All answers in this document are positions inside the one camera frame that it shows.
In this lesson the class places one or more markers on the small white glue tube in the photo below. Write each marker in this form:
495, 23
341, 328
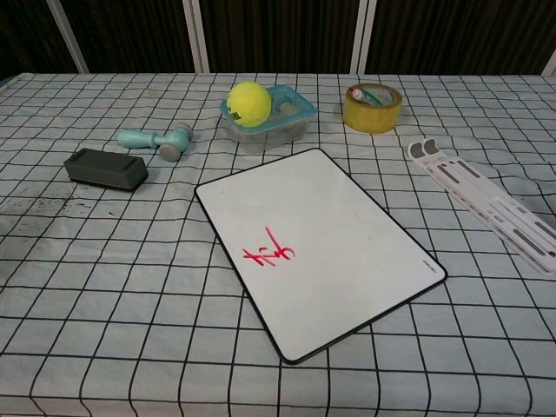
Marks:
369, 96

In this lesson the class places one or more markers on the teal toy massage hammer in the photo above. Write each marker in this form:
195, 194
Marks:
139, 139

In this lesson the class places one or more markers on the yellow tennis ball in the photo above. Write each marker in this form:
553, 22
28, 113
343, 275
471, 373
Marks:
248, 103

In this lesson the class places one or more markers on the yellow packing tape roll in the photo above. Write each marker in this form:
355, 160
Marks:
369, 119

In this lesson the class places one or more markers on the white folding laptop stand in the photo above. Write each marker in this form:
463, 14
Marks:
478, 191

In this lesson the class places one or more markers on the grey-white object inside container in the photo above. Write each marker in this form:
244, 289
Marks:
286, 107

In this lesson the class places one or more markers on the black board eraser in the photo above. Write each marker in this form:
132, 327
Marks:
104, 167

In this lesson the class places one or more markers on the clear container with blue rim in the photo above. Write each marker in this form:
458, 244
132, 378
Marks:
295, 119

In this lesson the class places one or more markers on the white black-grid tablecloth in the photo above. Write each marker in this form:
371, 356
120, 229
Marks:
130, 304

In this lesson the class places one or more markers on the white partition frame post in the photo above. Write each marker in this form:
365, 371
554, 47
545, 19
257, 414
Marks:
362, 37
551, 67
67, 37
195, 35

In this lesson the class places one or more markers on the white drawing board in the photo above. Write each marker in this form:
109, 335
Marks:
326, 243

